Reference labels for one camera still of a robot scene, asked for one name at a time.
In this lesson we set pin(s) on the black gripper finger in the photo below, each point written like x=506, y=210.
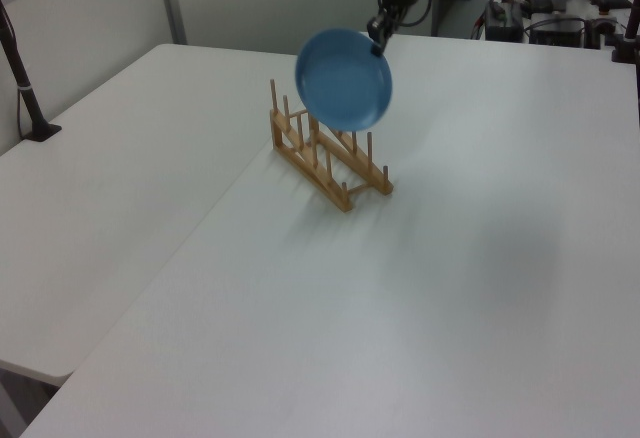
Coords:
x=392, y=20
x=376, y=33

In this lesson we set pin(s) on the blue round plate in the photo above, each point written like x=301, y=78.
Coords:
x=345, y=83

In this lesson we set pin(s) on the wooden plate rack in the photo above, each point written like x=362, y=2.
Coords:
x=346, y=203

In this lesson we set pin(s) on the black desktop device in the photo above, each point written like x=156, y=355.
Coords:
x=545, y=4

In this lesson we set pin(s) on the black flat electronics box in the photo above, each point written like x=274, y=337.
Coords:
x=555, y=35

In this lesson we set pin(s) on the silver metal device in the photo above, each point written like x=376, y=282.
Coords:
x=602, y=28

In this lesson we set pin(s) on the black clamped pole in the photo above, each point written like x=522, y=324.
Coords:
x=631, y=23

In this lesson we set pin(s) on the black camera pole with base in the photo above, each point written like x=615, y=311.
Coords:
x=25, y=93

